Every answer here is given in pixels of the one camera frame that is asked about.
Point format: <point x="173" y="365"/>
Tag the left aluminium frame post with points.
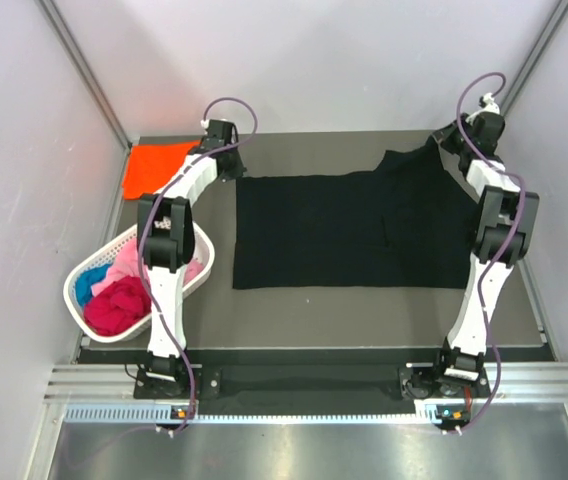
<point x="61" y="29"/>

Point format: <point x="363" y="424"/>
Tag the aluminium frame post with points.
<point x="61" y="29"/>
<point x="534" y="55"/>

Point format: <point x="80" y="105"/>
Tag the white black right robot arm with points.
<point x="500" y="238"/>

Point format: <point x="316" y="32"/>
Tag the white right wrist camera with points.
<point x="487" y="104"/>

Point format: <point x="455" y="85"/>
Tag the magenta t-shirt in basket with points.
<point x="117" y="308"/>

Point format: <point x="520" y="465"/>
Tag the slotted grey cable duct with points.
<point x="173" y="416"/>

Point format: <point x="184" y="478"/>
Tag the folded orange t-shirt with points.
<point x="151" y="167"/>

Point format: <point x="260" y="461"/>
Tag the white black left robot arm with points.
<point x="166" y="241"/>

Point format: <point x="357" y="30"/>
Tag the right aluminium frame post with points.
<point x="534" y="55"/>

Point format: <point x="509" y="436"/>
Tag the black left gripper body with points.
<point x="235" y="167"/>

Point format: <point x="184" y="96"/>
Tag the white plastic laundry basket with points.
<point x="106" y="255"/>

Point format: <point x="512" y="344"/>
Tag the black t-shirt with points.
<point x="403" y="224"/>

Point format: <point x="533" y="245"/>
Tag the pink t-shirt in basket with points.
<point x="125" y="265"/>

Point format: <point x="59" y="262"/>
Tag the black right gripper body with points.
<point x="453" y="141"/>

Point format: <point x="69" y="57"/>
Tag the blue t-shirt in basket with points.
<point x="85" y="282"/>

